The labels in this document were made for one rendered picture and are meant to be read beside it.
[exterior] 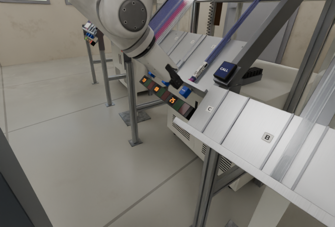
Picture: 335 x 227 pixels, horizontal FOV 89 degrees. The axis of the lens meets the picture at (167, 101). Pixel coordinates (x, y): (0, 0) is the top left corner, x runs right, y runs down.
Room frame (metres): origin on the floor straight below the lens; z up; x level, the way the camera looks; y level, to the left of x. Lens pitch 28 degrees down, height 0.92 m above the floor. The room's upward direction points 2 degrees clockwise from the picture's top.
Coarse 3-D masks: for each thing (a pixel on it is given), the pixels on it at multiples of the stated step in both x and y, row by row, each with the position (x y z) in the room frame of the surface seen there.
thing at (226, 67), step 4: (224, 64) 0.45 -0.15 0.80; (228, 64) 0.44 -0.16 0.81; (232, 64) 0.43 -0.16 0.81; (220, 68) 0.44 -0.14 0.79; (224, 68) 0.43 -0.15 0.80; (228, 68) 0.43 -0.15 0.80; (216, 72) 0.44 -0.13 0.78; (220, 72) 0.43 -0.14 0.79; (224, 72) 0.42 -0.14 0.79; (228, 72) 0.42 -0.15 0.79; (220, 76) 0.42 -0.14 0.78; (224, 76) 0.41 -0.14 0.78
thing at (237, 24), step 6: (258, 0) 0.64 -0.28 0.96; (252, 6) 0.63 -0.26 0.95; (246, 12) 0.62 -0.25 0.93; (240, 18) 0.61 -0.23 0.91; (234, 24) 0.61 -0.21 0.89; (240, 24) 0.60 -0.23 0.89; (234, 30) 0.59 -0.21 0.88; (228, 36) 0.58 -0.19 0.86; (222, 42) 0.57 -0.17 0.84; (216, 48) 0.56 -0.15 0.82; (210, 54) 0.55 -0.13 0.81; (210, 60) 0.54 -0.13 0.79; (192, 78) 0.51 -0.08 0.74
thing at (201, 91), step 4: (180, 76) 0.54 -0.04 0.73; (184, 80) 0.51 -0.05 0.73; (188, 80) 0.50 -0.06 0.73; (184, 84) 0.54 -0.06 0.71; (188, 84) 0.50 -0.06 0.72; (192, 84) 0.48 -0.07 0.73; (196, 84) 0.47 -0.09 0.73; (192, 88) 0.50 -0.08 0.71; (196, 88) 0.46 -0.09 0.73; (200, 88) 0.45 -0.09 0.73; (204, 88) 0.44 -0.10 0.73; (196, 92) 0.50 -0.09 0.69; (200, 92) 0.47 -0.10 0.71; (204, 92) 0.44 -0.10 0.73; (200, 96) 0.51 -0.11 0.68; (204, 96) 0.47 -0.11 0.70
